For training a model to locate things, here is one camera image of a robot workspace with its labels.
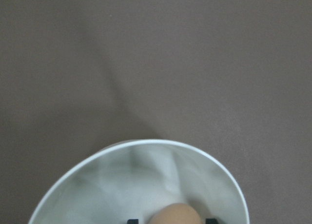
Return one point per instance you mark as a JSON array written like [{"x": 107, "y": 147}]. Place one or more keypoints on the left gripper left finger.
[{"x": 132, "y": 221}]

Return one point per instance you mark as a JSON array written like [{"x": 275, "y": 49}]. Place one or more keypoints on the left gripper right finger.
[{"x": 211, "y": 221}]

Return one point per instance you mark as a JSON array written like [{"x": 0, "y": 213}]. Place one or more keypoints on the brown egg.
[{"x": 176, "y": 214}]

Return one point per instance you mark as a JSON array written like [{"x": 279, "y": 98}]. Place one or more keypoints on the white paper bowl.
[{"x": 135, "y": 179}]

